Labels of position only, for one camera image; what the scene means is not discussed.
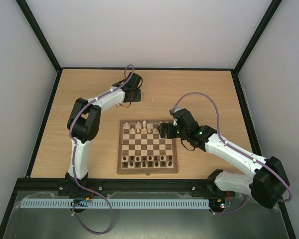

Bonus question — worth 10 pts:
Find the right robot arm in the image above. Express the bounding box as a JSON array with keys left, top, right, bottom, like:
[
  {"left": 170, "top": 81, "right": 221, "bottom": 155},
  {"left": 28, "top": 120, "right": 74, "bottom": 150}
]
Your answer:
[{"left": 157, "top": 108, "right": 290, "bottom": 209}]

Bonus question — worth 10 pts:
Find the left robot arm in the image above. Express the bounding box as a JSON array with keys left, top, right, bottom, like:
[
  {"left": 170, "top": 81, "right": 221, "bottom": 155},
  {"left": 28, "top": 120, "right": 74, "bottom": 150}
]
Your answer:
[{"left": 67, "top": 72, "right": 143, "bottom": 180}]

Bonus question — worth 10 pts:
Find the wooden chess board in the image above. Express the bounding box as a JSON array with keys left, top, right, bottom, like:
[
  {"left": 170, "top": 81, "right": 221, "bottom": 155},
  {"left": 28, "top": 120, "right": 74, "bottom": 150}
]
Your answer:
[{"left": 117, "top": 119, "right": 178, "bottom": 174}]

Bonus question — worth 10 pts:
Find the white slotted cable duct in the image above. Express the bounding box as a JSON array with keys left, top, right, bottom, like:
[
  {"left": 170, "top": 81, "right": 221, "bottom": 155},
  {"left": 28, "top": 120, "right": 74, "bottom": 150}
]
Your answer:
[{"left": 20, "top": 199, "right": 210, "bottom": 209}]

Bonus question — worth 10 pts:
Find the black aluminium rail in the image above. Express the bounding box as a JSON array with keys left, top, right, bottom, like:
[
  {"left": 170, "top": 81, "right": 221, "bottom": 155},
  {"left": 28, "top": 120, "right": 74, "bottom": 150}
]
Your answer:
[{"left": 16, "top": 178, "right": 240, "bottom": 193}]

